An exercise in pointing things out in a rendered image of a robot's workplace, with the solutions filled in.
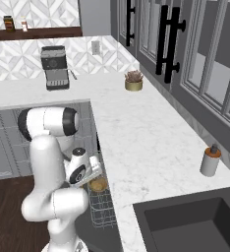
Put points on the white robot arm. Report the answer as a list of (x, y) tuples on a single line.
[(45, 154)]

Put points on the grey base cupboards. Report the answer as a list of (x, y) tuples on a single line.
[(4, 147)]

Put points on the black and steel coffee machine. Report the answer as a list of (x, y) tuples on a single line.
[(55, 67)]

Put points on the dark grey sink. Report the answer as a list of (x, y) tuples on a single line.
[(189, 223)]

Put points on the brown round bowl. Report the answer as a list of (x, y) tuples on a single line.
[(98, 184)]

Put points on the dark wooden wall shelf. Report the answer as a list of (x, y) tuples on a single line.
[(35, 33)]

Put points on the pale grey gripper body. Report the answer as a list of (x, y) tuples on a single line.
[(94, 165)]

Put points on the grey glass cupboard door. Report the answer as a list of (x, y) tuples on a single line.
[(122, 19), (215, 65), (149, 32)]

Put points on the white wall outlet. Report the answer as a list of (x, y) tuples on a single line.
[(95, 48)]

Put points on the potted plant in gold pot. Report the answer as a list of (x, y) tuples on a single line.
[(133, 81)]

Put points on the brown jar with dark lid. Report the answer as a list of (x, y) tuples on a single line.
[(9, 23)]

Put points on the white soap dispenser, brown top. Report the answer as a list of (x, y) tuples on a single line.
[(210, 162)]

